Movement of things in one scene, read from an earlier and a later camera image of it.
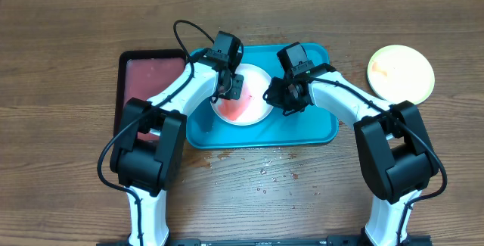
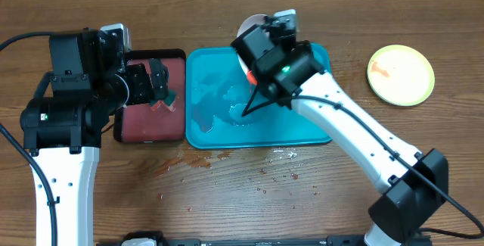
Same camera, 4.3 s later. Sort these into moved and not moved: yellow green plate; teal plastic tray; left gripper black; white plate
Moved: left gripper black; white plate
Not moved: teal plastic tray; yellow green plate
